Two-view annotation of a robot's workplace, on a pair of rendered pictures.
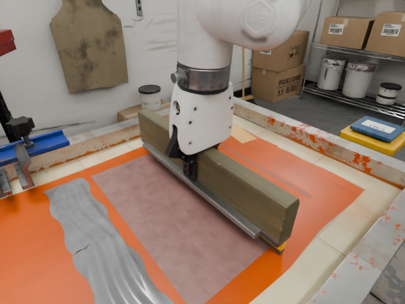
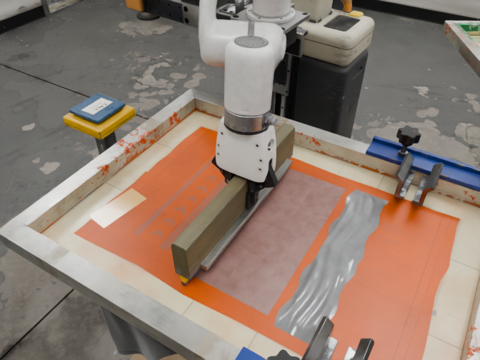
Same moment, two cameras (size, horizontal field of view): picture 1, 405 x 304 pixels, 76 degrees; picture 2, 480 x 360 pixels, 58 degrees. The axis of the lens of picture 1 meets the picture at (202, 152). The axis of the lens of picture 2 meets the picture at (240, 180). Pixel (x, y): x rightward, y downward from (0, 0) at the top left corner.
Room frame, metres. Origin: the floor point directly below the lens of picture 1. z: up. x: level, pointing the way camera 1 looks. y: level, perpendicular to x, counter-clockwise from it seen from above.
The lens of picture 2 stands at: (0.58, 0.56, 1.56)
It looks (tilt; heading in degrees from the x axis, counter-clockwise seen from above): 42 degrees down; 251
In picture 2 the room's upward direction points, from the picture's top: straight up
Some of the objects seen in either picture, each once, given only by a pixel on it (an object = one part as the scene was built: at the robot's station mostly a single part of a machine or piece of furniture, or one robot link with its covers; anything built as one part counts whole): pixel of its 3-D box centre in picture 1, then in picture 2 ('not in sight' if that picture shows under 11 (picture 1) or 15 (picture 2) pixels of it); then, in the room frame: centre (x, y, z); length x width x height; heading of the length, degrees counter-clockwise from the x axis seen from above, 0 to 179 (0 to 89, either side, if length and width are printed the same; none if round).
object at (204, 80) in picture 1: (199, 72); (251, 114); (0.37, 0.00, 1.18); 0.09 x 0.07 x 0.03; 130
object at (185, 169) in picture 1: (184, 164); (257, 193); (0.36, 0.03, 1.02); 0.03 x 0.03 x 0.07; 40
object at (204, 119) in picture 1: (201, 110); (245, 144); (0.38, 0.00, 1.12); 0.10 x 0.07 x 0.11; 130
